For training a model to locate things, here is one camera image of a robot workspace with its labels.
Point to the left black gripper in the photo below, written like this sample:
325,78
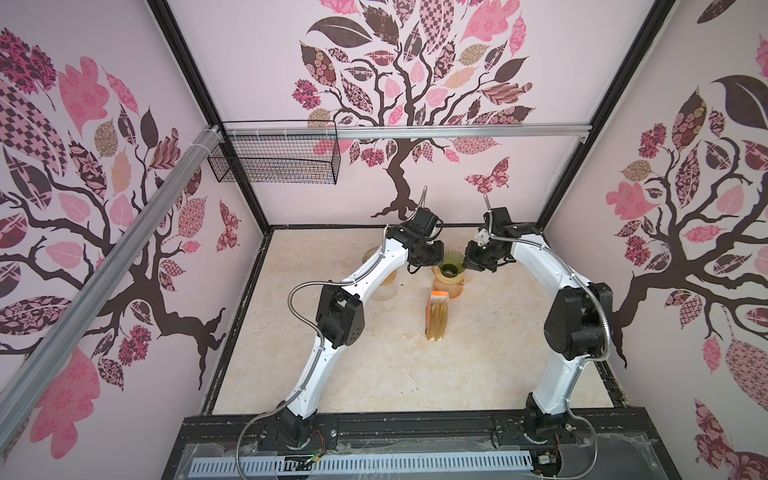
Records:
435,257

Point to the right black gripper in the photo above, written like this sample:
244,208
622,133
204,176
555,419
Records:
470,262

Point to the green glass dripper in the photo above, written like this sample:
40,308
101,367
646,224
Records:
454,258

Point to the grey glass dripper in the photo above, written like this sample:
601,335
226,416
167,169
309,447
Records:
372,259

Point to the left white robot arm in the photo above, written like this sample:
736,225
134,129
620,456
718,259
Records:
340,320

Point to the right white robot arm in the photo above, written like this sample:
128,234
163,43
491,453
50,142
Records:
576,329

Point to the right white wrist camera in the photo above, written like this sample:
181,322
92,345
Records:
482,237

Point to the clear glass carafe brown handle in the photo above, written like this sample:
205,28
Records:
387,289

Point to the black wire basket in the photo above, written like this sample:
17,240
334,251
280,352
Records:
278,151

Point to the white slotted cable duct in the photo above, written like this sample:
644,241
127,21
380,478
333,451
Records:
273,467

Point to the back aluminium rail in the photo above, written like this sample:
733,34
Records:
408,132

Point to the aluminium rail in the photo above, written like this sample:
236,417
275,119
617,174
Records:
22,393
408,132

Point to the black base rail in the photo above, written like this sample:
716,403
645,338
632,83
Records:
324,433

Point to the left aluminium rail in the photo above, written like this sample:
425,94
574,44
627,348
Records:
22,393

